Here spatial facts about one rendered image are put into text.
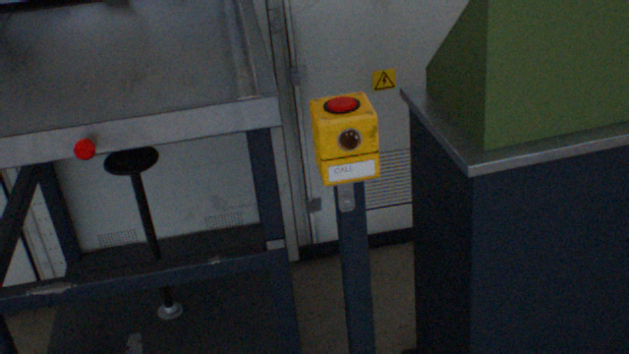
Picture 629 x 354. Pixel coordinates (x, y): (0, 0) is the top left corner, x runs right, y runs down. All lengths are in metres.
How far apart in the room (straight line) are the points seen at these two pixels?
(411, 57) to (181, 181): 0.70
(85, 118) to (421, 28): 0.99
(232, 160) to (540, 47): 1.07
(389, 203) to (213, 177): 0.51
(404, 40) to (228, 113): 0.83
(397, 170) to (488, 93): 0.98
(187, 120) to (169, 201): 0.88
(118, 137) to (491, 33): 0.59
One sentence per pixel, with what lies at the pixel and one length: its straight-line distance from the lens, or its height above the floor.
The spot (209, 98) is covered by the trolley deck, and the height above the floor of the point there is 0.85.
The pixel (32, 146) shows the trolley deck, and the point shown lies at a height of 0.82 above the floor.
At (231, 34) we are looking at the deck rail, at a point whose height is 0.85.
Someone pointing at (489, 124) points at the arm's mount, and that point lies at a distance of 1.14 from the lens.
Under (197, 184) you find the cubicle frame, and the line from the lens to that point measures 2.01.
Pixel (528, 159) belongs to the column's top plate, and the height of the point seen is 0.74.
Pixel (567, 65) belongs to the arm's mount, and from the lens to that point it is 1.16.
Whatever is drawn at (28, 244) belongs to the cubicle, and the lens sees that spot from 2.15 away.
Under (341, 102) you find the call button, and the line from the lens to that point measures 0.97.
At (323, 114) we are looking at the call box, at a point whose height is 0.90.
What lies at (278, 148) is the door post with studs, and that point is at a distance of 1.97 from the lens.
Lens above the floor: 1.32
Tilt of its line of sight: 31 degrees down
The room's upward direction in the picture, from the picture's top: 6 degrees counter-clockwise
